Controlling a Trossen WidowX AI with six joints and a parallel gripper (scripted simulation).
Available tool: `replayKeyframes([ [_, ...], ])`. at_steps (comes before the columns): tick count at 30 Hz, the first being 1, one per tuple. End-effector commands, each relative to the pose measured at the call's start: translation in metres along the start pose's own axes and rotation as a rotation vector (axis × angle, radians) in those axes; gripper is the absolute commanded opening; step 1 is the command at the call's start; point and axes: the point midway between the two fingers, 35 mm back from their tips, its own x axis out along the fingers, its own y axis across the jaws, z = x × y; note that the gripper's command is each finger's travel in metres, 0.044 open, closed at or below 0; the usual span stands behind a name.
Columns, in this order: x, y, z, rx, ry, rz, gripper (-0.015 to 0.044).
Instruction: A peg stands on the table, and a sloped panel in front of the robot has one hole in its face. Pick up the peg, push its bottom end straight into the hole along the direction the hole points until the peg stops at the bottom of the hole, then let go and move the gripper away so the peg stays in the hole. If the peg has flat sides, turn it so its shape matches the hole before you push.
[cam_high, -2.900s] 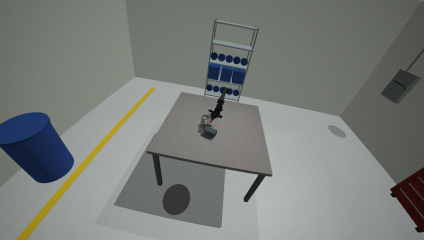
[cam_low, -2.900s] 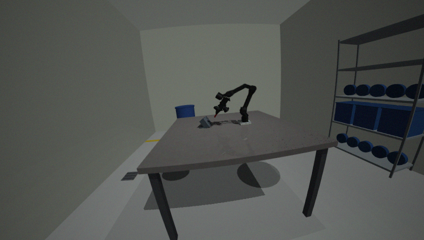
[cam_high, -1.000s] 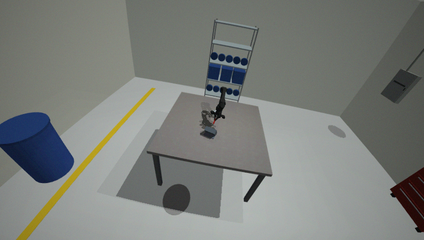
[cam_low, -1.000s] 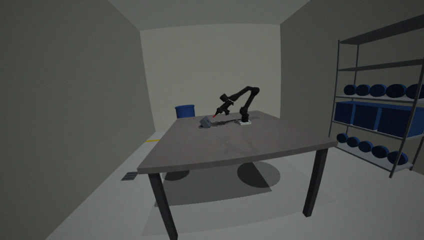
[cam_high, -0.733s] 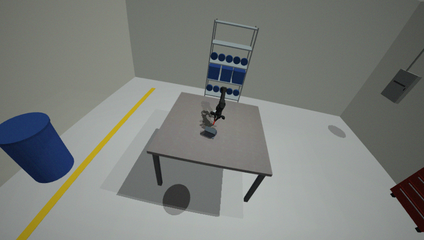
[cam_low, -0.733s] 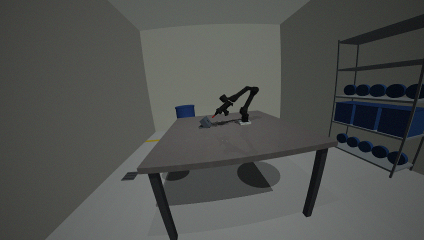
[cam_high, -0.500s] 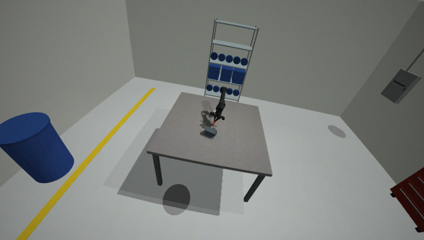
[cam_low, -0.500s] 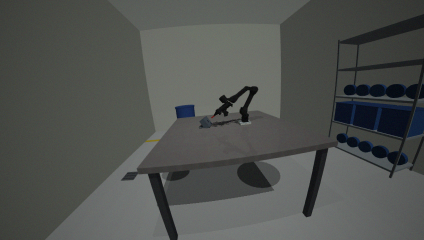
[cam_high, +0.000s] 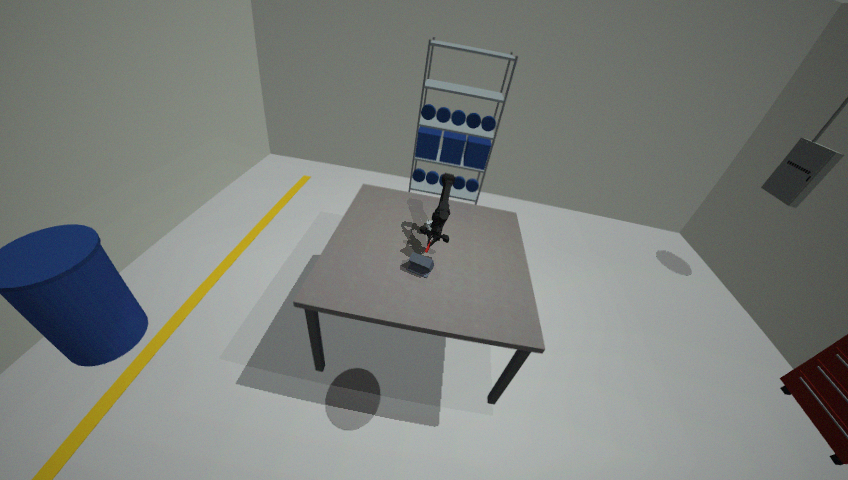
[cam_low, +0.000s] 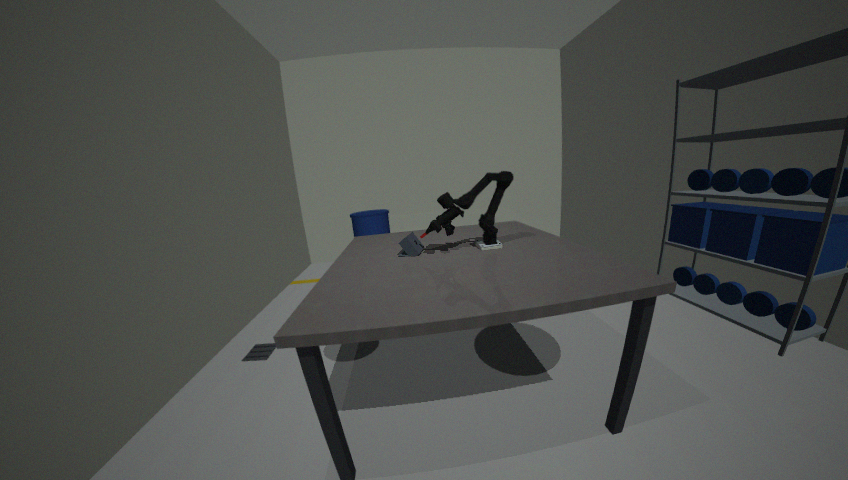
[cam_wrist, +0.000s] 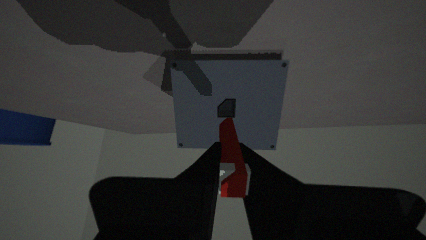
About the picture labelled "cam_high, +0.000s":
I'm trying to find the blue-grey sloped panel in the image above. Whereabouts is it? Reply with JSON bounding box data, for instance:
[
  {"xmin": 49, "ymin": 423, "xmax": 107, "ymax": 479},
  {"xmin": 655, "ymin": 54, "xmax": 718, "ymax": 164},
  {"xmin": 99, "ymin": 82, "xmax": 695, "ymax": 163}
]
[{"xmin": 407, "ymin": 252, "xmax": 434, "ymax": 278}]

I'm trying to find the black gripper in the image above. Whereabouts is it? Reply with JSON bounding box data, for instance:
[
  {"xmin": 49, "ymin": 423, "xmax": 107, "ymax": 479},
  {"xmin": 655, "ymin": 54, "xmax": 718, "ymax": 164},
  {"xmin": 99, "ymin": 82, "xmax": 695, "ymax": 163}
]
[{"xmin": 420, "ymin": 222, "xmax": 449, "ymax": 247}]

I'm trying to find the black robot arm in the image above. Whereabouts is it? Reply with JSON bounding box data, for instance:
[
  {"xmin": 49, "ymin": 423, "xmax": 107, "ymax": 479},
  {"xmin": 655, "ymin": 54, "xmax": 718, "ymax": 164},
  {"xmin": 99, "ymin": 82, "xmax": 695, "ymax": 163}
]
[{"xmin": 430, "ymin": 172, "xmax": 455, "ymax": 228}]

